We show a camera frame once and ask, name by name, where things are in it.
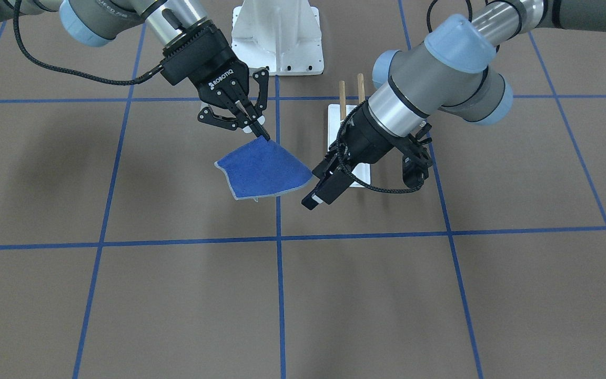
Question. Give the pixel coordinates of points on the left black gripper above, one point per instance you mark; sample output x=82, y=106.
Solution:
x=369, y=136

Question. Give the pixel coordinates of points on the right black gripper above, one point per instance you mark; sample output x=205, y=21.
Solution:
x=220, y=83

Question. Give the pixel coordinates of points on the blue microfiber towel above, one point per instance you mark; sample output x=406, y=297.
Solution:
x=262, y=168

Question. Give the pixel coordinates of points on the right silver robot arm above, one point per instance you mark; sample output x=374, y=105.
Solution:
x=97, y=23

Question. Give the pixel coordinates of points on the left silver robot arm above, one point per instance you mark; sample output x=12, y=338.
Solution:
x=450, y=72

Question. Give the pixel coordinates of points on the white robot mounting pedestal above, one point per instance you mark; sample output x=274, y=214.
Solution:
x=283, y=36

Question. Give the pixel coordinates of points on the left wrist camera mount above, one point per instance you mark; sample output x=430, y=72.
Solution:
x=416, y=159

